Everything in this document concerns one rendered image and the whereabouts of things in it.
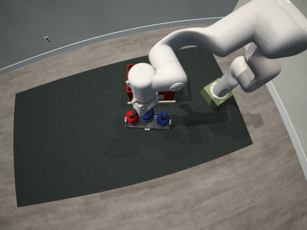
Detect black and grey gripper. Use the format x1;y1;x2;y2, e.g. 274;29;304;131
133;92;159;116

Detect blue bottle with brown band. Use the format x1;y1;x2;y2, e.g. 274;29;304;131
156;112;169;127

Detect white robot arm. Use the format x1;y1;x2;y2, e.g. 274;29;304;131
126;0;307;105

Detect red bottle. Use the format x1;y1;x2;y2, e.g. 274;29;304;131
126;111;140;126

